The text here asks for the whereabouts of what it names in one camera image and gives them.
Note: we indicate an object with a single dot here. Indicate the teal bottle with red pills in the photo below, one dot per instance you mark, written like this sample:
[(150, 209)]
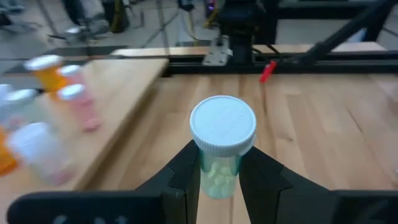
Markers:
[(18, 105)]

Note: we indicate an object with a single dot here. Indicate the black metal table frame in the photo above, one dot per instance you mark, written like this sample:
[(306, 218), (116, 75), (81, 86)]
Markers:
[(342, 65)]

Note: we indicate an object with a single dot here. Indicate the silver metal bracket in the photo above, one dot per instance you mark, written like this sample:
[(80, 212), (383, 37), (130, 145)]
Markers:
[(216, 54)]

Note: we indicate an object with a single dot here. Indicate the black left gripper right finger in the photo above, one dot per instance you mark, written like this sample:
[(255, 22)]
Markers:
[(267, 193)]

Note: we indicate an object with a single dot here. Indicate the wide orange medicine bottle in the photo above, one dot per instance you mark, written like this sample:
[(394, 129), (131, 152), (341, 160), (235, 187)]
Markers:
[(6, 155)]

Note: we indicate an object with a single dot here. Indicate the green medicine bottle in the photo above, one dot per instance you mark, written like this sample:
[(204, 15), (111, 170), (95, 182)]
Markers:
[(222, 124)]

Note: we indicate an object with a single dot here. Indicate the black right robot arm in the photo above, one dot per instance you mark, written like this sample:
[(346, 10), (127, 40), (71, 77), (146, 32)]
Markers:
[(242, 28)]

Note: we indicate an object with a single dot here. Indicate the pink medicine bottle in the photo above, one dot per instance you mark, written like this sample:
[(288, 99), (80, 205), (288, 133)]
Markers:
[(71, 71), (81, 107)]

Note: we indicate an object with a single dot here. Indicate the clear medicine bottle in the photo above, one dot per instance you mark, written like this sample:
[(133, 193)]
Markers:
[(37, 146)]

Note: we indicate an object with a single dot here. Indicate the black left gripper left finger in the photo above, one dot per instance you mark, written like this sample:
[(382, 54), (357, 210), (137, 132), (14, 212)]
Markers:
[(180, 193)]

